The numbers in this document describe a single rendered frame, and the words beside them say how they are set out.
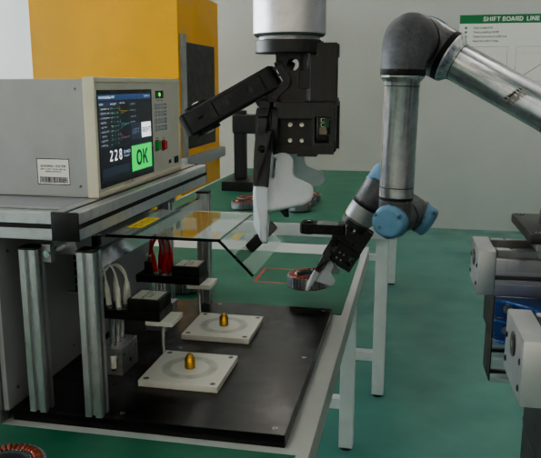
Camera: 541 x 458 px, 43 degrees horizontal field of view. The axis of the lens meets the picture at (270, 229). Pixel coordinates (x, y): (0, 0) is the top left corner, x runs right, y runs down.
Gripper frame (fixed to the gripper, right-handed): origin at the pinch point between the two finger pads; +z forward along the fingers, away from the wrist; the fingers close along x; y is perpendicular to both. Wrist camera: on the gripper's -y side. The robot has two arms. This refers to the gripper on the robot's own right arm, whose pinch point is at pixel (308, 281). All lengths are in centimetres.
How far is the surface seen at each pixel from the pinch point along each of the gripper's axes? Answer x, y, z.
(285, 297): 4.8, -3.0, 8.9
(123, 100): -48, -47, -26
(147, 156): -37, -42, -16
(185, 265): -30.5, -25.1, 2.1
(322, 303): 2.1, 6.0, 3.8
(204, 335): -35.3, -13.4, 11.4
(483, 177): 480, 92, -16
